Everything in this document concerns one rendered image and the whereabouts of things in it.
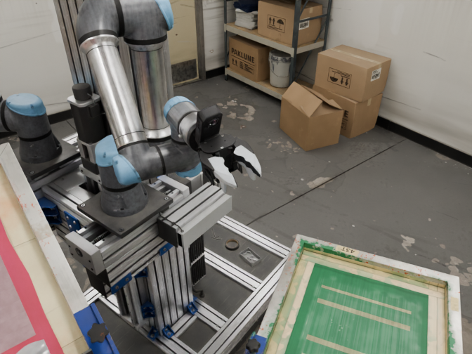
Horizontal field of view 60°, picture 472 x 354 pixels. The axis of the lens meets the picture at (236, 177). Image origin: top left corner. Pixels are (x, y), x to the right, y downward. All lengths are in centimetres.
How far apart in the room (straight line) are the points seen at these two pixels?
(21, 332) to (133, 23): 77
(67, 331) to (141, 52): 72
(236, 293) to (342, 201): 141
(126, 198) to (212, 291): 125
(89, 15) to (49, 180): 83
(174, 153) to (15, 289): 49
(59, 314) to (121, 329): 129
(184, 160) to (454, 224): 280
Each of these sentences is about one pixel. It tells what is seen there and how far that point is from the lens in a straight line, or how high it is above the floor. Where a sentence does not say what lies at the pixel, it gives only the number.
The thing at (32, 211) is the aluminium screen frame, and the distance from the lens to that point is 114.
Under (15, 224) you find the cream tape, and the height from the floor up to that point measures 142.
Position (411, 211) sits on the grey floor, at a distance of 354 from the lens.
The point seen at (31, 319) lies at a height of 130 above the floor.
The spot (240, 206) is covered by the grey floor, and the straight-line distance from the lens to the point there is 331.
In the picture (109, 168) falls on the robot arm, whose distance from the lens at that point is 126.
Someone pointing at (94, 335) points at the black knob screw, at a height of 132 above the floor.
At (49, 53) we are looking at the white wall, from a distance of 465.
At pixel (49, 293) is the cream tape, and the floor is 131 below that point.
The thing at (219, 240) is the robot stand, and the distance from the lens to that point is 272.
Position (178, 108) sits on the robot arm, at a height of 169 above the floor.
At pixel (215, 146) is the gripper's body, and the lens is 82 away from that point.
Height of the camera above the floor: 211
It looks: 36 degrees down
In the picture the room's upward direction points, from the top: straight up
